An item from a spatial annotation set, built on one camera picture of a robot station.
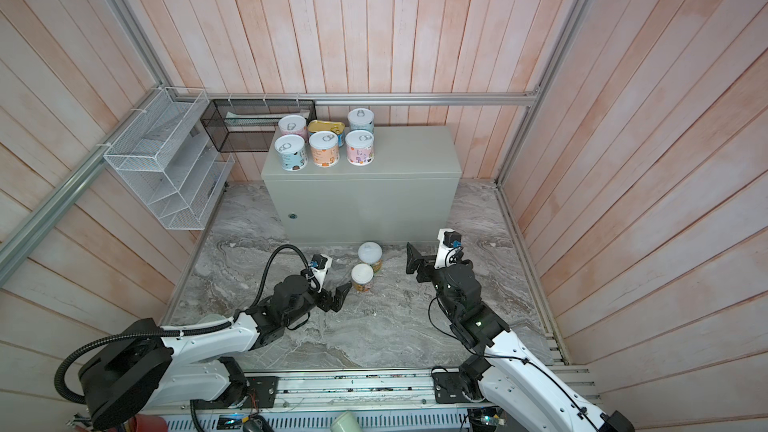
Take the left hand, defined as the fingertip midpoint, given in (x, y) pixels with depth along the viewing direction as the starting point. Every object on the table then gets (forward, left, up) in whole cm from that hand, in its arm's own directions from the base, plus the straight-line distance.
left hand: (338, 282), depth 84 cm
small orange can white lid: (+4, -7, -2) cm, 8 cm away
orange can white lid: (+10, -9, 0) cm, 13 cm away
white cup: (-33, -5, 0) cm, 33 cm away
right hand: (+4, -23, +14) cm, 28 cm away
